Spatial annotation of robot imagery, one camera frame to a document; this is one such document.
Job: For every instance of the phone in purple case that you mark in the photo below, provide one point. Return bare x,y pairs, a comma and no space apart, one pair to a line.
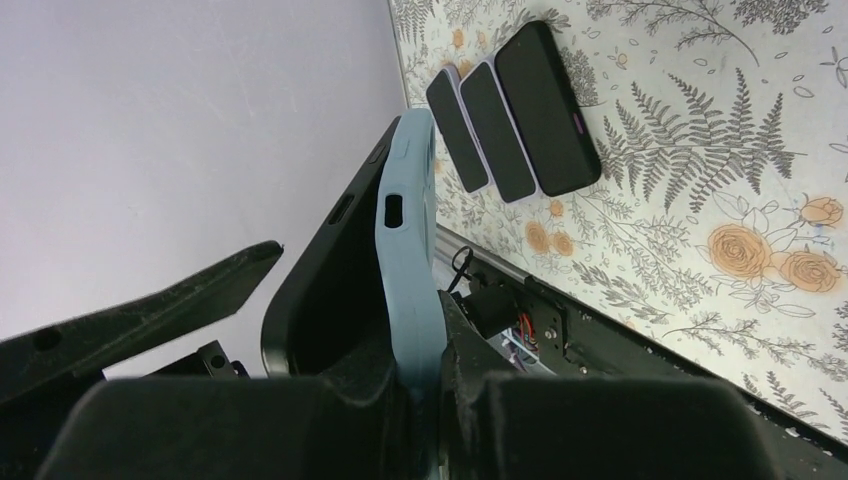
451,118

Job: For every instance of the light blue phone case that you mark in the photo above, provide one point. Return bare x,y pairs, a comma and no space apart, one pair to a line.
404,235

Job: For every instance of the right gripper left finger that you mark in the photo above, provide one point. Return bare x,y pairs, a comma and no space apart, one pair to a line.
82,345

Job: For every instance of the floral tablecloth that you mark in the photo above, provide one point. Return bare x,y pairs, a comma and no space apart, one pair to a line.
719,225

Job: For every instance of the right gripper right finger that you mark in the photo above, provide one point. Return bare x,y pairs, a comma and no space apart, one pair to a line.
483,413

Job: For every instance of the phone in lilac case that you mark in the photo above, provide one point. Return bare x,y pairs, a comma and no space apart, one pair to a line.
496,132

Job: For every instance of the phone in black case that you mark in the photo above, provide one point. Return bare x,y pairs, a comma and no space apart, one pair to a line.
545,110

